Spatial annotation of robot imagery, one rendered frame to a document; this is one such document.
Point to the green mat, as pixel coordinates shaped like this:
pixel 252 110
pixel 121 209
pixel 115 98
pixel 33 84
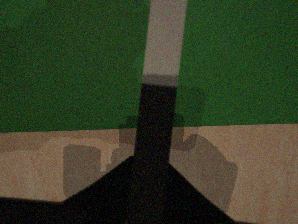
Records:
pixel 78 64

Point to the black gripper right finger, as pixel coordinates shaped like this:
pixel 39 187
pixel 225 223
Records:
pixel 185 205

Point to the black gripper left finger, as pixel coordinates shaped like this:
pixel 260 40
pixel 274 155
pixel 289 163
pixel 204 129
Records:
pixel 104 202

